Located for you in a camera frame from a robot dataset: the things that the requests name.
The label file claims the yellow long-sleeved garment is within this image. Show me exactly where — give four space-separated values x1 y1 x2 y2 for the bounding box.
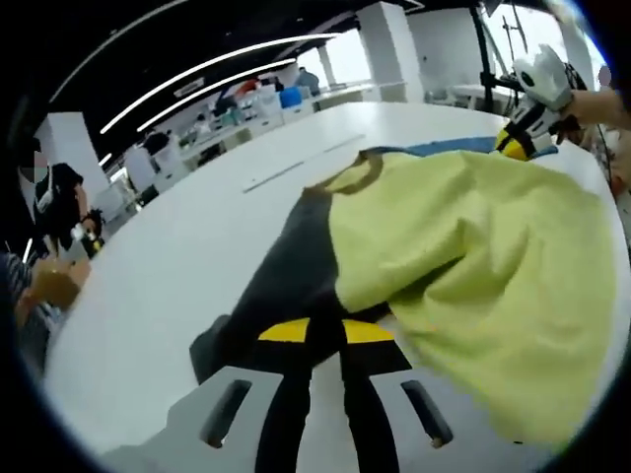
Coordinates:
189 136 618 447

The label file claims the white table cable cover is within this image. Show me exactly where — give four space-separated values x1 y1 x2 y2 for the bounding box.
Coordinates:
241 132 367 193

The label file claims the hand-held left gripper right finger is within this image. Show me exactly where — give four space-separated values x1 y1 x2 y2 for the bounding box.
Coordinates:
339 318 543 473

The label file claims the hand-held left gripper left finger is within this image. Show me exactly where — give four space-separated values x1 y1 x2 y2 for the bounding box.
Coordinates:
104 317 314 473

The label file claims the person's right hand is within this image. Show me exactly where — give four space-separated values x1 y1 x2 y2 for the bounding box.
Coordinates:
555 88 601 145

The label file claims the black tripod stand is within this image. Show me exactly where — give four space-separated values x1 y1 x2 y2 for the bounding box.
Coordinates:
470 0 517 112

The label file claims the white lab counter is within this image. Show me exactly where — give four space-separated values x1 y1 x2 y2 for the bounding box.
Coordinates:
117 81 386 193

